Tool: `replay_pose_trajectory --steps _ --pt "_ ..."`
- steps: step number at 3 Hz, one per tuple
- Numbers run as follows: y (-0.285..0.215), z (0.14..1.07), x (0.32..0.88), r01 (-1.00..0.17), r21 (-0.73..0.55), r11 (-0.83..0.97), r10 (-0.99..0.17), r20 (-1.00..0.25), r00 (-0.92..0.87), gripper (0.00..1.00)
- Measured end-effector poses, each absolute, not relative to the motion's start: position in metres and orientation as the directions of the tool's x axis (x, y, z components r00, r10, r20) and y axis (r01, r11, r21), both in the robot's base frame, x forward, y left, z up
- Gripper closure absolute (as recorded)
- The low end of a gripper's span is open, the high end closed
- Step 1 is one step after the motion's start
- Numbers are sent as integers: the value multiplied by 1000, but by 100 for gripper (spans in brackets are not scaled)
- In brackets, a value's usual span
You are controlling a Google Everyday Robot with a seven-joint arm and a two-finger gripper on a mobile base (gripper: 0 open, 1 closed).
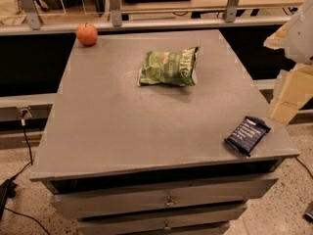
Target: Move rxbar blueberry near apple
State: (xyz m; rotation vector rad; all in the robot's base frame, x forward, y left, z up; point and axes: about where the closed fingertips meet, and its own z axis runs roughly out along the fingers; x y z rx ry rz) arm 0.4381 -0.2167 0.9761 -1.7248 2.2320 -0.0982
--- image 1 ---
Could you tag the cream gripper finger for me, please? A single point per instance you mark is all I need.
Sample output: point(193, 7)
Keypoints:
point(276, 40)
point(292, 90)

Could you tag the dark blue rxbar wrapper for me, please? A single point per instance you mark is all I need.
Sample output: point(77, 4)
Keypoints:
point(247, 135)

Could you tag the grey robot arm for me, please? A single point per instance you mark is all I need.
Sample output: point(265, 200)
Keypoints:
point(298, 43)

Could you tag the red orange apple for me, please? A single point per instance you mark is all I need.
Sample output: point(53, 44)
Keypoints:
point(86, 34)

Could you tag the green chip bag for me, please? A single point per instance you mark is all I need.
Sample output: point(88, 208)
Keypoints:
point(173, 68)

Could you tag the dark object right floor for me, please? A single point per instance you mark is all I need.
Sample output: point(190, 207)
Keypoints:
point(308, 215)

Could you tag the lower drawer with knob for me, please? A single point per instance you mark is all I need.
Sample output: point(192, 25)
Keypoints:
point(205, 220)

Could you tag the drawer with knob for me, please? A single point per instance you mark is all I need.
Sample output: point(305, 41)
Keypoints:
point(163, 196)
point(205, 220)

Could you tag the grey drawer cabinet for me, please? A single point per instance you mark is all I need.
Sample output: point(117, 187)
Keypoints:
point(105, 131)

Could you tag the grey metal railing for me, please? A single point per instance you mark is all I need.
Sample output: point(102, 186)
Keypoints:
point(15, 21)

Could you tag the upper drawer with knob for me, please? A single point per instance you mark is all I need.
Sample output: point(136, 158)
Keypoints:
point(163, 196)

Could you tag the black power adapter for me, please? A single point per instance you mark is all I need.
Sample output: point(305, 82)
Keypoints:
point(7, 190)

